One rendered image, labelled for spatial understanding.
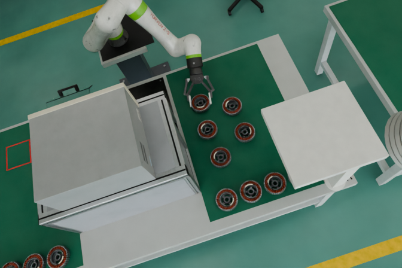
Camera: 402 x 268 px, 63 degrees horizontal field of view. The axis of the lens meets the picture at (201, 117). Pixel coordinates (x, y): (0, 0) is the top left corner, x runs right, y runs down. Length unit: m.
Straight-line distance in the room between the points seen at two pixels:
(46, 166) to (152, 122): 0.48
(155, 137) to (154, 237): 0.55
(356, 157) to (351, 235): 1.24
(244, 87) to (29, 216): 1.42
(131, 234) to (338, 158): 1.08
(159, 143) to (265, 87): 0.78
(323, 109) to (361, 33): 0.93
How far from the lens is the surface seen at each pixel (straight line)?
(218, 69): 2.06
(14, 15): 4.33
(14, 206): 2.20
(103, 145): 1.36
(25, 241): 2.11
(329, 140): 1.38
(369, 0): 2.45
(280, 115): 1.39
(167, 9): 3.52
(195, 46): 1.91
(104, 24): 1.76
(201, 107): 1.90
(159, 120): 1.55
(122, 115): 1.38
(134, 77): 2.61
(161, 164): 1.47
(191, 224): 1.76
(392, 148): 0.97
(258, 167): 1.79
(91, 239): 1.92
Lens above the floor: 2.46
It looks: 63 degrees down
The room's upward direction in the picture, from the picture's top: 20 degrees counter-clockwise
